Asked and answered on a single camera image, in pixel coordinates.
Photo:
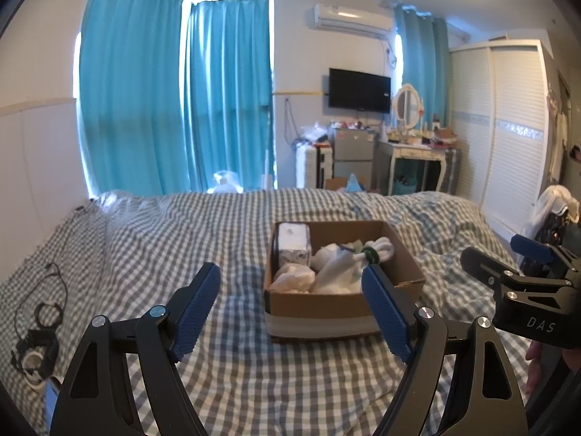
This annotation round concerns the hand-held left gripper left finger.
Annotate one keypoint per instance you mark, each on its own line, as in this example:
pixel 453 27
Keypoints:
pixel 197 313

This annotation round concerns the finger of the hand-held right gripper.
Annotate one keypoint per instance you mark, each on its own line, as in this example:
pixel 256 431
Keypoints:
pixel 481 265
pixel 529 244

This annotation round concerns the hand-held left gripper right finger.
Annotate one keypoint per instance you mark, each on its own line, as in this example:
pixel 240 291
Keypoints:
pixel 388 309

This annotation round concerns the green and white plastic bag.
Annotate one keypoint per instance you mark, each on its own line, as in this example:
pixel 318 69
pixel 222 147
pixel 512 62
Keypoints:
pixel 370 254

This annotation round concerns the pale plastic bag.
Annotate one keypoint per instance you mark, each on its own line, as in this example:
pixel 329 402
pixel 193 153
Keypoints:
pixel 293 279

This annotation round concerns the labelled tissue pack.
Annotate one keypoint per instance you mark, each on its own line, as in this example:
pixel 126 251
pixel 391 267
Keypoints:
pixel 293 236

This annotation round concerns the person's right hand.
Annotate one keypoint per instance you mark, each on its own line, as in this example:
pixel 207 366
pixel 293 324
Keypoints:
pixel 534 368

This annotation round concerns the dark patterned bag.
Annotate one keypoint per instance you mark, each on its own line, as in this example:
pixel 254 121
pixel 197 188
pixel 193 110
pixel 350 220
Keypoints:
pixel 553 228

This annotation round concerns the white hanging bag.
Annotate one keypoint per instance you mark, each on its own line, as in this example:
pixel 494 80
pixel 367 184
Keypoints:
pixel 551 202

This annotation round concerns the checkered bedsheet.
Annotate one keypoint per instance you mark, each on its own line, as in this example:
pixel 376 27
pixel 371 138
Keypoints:
pixel 181 236

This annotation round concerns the white slatted wardrobe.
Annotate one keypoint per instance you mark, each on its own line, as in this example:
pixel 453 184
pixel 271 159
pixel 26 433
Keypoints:
pixel 499 122

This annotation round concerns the blue plastic bag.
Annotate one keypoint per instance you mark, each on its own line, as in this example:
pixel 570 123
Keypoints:
pixel 356 184

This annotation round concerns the white dressing table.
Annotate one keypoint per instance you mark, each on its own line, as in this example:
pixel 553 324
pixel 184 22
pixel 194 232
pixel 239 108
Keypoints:
pixel 411 152

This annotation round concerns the clear plastic bag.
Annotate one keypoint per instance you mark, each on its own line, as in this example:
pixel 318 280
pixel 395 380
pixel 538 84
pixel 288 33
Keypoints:
pixel 228 182

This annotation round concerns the small cardboard box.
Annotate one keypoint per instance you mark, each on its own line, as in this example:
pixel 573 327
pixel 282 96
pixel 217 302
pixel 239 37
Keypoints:
pixel 335 184

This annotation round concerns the cosmetics clutter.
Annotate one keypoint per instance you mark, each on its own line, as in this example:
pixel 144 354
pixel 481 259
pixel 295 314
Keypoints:
pixel 431 136

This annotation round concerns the silver mini fridge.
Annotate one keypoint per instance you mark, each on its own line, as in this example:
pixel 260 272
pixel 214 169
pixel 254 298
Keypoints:
pixel 353 154

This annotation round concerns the white suitcase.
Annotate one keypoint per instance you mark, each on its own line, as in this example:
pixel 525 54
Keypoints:
pixel 305 166

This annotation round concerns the oval white mirror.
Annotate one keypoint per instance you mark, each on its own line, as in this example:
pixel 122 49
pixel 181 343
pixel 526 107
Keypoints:
pixel 406 105

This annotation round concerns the plastic bag on suitcase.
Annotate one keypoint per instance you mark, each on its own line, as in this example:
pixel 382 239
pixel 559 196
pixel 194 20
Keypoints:
pixel 314 132

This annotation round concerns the narrow teal curtain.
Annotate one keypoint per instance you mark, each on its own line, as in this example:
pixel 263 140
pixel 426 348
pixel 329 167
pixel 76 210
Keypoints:
pixel 424 54

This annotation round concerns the wide teal curtain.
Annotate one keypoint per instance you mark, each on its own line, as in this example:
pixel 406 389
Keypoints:
pixel 131 77

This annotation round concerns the white air conditioner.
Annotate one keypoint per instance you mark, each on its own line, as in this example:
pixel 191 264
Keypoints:
pixel 352 18

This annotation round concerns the black wall television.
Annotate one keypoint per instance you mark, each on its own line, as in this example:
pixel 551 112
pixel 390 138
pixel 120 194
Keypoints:
pixel 360 90

